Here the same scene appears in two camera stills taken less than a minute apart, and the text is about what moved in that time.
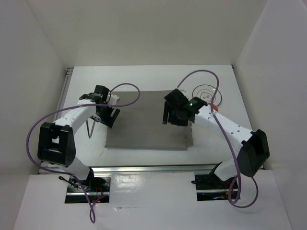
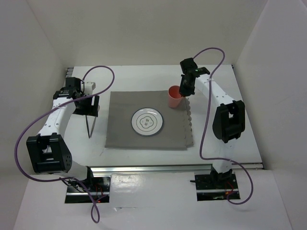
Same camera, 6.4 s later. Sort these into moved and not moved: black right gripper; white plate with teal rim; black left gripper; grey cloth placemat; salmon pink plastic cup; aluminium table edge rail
Moved: salmon pink plastic cup; black left gripper; black right gripper; white plate with teal rim
Not moved: aluminium table edge rail; grey cloth placemat
